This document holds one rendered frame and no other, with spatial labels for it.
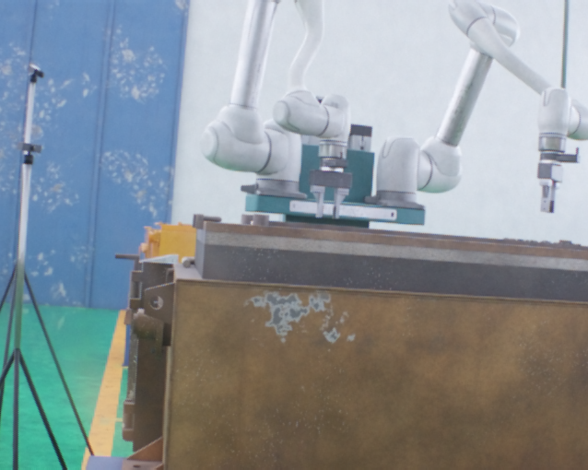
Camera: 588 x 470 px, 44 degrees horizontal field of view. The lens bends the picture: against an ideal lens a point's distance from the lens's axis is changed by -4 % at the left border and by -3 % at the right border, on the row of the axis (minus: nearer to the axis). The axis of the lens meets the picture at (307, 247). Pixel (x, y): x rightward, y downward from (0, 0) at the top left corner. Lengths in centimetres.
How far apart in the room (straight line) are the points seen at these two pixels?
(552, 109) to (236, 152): 103
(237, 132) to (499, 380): 119
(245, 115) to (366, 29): 920
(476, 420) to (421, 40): 1029
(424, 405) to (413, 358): 12
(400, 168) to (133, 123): 827
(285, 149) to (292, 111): 36
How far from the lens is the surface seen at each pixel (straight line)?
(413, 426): 185
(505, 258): 195
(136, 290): 229
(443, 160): 294
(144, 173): 1079
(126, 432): 235
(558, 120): 247
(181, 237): 700
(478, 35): 273
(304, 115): 233
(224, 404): 174
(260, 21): 257
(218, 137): 250
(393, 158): 282
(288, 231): 178
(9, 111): 1104
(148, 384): 230
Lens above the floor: 137
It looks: 2 degrees down
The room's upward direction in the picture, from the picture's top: 4 degrees clockwise
